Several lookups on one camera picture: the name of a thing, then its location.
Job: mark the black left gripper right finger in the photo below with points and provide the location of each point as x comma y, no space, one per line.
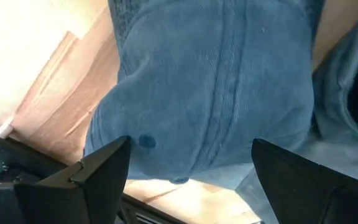
306,193

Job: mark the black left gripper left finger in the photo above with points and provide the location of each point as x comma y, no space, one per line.
98,186

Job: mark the white plastic tube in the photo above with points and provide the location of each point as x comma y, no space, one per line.
2,129

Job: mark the dark blue hat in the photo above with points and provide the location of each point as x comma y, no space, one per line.
197,93

